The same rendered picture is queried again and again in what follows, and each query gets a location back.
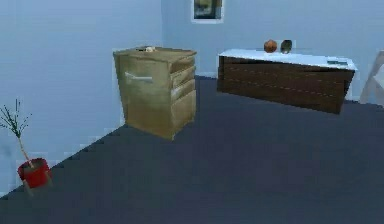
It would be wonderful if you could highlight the houseplant in red pot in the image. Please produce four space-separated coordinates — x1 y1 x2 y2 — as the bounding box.
0 98 54 197

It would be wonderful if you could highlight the white framed dark picture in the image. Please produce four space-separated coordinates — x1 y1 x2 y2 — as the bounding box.
191 0 225 24

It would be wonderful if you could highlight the orange ball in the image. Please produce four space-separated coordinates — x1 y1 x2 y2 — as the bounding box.
263 39 278 54

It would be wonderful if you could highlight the flat grey book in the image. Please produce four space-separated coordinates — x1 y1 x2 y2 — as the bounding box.
326 57 349 66

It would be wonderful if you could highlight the dark brown white-topped sideboard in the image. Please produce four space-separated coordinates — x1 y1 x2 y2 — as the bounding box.
216 48 358 115

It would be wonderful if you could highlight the tan wooden chest of drawers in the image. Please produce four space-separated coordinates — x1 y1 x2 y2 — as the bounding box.
112 45 198 141

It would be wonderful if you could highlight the dark olive round object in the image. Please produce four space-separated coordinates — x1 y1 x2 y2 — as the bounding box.
279 39 294 55

